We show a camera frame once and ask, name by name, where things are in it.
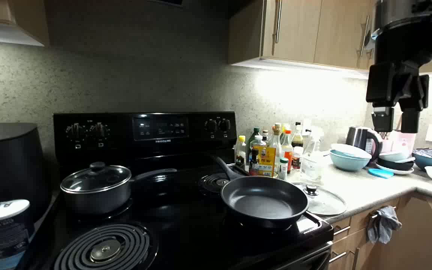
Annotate black frying pan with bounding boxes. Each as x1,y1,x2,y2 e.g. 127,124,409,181
213,156,309,231

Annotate lower cabinet drawers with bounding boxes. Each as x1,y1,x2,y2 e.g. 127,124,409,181
328,192,432,270

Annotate black electric stove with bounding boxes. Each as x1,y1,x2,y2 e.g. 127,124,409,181
16,111,333,270

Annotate grey hanging dish towel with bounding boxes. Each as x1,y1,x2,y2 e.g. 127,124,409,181
366,205,402,244

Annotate yellow label oil bottle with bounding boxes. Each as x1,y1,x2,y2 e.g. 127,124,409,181
249,135,276,177

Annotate black electric kettle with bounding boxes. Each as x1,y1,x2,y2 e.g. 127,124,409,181
345,127,382,159

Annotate glass lid with black knob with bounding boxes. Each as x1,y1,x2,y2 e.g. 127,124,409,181
297,183,346,216

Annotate black air fryer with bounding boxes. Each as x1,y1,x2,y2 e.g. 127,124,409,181
0,123,51,219

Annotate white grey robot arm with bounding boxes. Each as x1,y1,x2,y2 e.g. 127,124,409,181
366,0,432,133

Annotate stacked dark plates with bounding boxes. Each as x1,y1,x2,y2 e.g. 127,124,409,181
376,153,415,174

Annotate green cap spice jar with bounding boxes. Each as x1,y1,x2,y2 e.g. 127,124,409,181
277,157,288,180

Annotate upper wooden cabinets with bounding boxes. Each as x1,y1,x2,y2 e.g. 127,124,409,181
228,0,376,69

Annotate light blue stacked bowls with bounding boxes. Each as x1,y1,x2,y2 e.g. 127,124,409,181
330,144,372,171

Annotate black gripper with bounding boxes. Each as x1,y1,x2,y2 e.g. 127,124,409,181
366,63,429,133

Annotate black saucepan with glass lid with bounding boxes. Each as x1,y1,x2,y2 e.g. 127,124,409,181
60,162,177,216

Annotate white lidded canister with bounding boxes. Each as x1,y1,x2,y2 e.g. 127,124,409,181
0,199,33,270

